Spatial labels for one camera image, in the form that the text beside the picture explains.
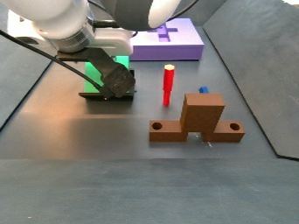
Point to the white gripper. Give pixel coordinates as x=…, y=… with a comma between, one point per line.
x=113, y=40

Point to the green U-shaped block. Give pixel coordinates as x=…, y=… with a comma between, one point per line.
x=93, y=74

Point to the purple board with cross slot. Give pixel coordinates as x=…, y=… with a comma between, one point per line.
x=175, y=41

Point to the red cylindrical peg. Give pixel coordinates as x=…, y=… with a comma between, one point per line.
x=168, y=72

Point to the small blue peg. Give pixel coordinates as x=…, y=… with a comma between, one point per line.
x=203, y=90

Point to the brown T-shaped block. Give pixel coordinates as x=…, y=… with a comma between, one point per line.
x=201, y=110

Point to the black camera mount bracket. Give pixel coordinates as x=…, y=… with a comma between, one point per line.
x=97, y=57

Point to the black angle bracket fixture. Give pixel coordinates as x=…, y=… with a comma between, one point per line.
x=117, y=87

